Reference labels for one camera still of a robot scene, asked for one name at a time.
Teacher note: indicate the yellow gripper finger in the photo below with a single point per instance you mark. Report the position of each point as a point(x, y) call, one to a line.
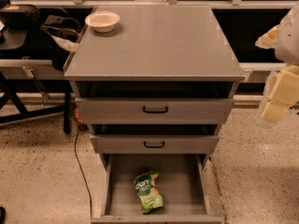
point(268, 40)
point(281, 92)

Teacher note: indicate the green rice chip bag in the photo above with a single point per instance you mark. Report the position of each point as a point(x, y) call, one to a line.
point(149, 196)

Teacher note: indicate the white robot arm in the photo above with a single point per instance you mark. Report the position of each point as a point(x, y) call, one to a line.
point(287, 47)

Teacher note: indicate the grey drawer cabinet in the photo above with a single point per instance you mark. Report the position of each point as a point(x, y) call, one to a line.
point(156, 52)

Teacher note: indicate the grey top drawer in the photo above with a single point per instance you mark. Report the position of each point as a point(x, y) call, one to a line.
point(154, 110)

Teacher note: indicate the grey open bottom drawer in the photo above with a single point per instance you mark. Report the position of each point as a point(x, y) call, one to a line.
point(180, 182)

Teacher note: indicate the grey middle drawer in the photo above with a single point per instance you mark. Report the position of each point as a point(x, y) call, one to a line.
point(154, 144)

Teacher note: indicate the white bowl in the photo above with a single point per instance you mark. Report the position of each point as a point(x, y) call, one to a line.
point(102, 21)

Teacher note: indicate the black folding table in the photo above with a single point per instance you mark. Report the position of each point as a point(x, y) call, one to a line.
point(27, 66)

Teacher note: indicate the black case on table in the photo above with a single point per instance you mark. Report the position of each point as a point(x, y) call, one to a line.
point(19, 16)

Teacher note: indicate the dark bag with straps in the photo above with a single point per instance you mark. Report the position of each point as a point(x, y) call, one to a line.
point(62, 35)

